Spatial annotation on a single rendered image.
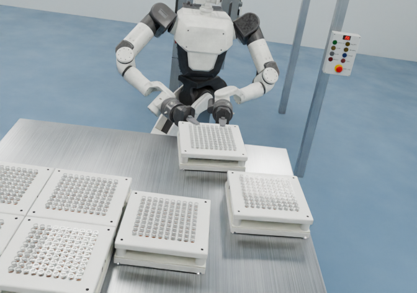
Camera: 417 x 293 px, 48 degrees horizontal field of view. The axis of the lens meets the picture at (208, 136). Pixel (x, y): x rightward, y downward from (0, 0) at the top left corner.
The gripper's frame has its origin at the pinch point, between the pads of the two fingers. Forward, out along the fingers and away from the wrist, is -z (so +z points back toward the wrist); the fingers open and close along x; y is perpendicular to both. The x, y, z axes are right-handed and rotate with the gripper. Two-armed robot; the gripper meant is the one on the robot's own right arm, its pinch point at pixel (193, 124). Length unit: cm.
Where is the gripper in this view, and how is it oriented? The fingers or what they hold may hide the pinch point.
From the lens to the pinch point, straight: 188.5
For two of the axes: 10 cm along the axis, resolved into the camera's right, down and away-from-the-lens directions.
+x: -1.3, 8.7, 4.7
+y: -7.9, 2.0, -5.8
